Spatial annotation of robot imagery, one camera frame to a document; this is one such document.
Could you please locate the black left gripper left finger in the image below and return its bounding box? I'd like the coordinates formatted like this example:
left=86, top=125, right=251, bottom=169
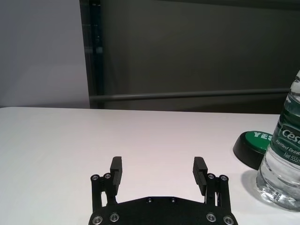
left=90, top=156, right=124, bottom=213

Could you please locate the dark vertical frame post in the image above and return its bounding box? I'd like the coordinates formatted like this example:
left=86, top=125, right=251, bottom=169
left=89, top=0, right=105, bottom=109

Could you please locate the clear water bottle green label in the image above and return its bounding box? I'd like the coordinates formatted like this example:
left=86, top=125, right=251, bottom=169
left=255, top=69, right=300, bottom=211

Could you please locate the grey horizontal rail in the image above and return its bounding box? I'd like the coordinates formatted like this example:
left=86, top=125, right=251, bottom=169
left=90, top=88, right=291, bottom=103

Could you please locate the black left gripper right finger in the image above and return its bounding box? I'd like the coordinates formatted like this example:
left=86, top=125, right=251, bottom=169
left=192, top=156, right=232, bottom=208

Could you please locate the green YES button black base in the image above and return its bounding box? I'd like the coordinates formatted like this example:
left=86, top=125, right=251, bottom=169
left=232, top=130, right=274, bottom=171

